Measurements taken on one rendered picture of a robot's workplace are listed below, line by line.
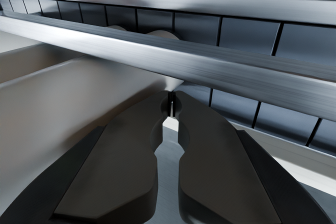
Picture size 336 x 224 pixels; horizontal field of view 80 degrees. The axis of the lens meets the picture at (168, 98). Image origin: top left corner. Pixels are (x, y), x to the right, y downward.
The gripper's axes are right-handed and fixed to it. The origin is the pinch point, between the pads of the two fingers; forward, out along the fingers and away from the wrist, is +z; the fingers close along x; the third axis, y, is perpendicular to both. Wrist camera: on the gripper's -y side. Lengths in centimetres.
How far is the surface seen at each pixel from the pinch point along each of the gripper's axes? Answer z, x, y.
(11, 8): 19.9, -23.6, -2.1
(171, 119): 2.3, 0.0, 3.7
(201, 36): 5.1, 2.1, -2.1
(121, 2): 9.3, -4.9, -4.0
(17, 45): 11.1, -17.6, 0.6
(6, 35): 10.7, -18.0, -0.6
